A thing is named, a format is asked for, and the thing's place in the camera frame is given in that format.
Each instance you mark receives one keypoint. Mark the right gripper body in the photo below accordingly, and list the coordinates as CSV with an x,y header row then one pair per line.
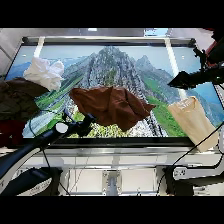
x,y
190,80

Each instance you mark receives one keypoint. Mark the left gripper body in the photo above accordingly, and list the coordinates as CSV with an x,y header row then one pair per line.
x,y
87,125

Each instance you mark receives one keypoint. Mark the brown T-shirt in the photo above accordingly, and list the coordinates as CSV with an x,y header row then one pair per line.
x,y
111,105

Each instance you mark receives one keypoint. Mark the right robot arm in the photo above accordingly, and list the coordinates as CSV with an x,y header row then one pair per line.
x,y
213,75

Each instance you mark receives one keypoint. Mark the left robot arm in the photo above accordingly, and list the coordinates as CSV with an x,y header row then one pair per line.
x,y
20,156

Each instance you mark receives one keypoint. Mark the beige garment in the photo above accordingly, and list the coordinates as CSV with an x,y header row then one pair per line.
x,y
193,121

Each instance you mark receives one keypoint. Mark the white garment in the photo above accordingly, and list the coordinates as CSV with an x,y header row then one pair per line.
x,y
45,73

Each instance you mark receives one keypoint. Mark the dark brown garment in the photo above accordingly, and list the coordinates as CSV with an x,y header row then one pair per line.
x,y
18,96

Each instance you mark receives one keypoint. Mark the red garment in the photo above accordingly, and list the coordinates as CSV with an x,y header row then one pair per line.
x,y
10,131

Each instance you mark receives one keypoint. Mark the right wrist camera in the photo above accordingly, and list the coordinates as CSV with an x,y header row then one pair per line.
x,y
201,55

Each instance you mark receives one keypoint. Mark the silver frame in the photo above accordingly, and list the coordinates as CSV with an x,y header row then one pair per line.
x,y
111,181

